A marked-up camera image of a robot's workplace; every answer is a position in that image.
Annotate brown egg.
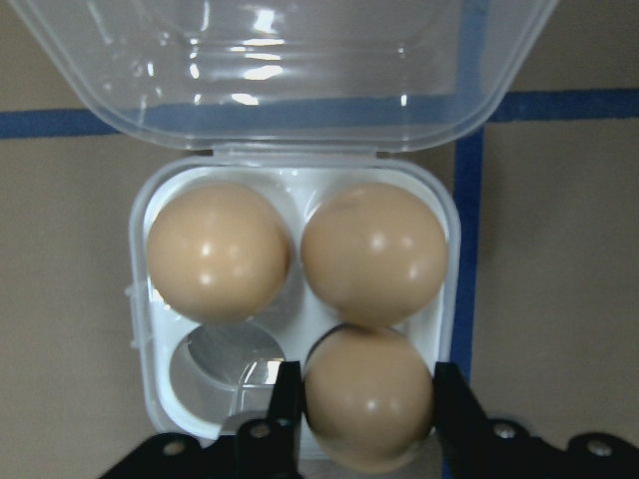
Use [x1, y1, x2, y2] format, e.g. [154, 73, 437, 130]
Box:
[303, 324, 435, 473]
[300, 182, 449, 328]
[146, 182, 294, 324]

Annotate clear plastic egg box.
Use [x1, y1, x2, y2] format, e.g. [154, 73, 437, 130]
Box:
[7, 0, 559, 463]

